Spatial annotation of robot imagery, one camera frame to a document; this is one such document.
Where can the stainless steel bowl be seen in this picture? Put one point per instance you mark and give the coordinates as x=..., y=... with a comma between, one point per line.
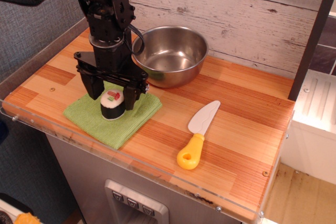
x=173, y=55

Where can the grey cabinet with dispenser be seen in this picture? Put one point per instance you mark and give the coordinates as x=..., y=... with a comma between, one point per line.
x=108, y=193

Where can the plush sushi roll toy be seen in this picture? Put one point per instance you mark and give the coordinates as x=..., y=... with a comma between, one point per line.
x=112, y=104

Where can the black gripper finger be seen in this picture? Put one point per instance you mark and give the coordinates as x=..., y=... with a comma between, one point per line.
x=131, y=95
x=93, y=85

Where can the yellow black object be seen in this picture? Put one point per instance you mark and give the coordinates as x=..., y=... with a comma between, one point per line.
x=13, y=211

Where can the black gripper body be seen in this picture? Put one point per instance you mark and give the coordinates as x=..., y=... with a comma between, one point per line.
x=114, y=65

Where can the yellow handled toy knife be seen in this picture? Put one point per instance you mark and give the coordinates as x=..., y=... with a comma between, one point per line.
x=189, y=157

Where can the dark grey right post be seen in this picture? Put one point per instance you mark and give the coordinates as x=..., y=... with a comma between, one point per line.
x=313, y=40

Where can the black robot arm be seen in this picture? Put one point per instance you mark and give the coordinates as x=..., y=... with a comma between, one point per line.
x=110, y=23

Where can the green towel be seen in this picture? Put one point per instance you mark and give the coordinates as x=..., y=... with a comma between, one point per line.
x=86, y=114

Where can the clear acrylic table guard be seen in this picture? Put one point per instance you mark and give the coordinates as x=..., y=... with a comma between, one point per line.
x=242, y=144

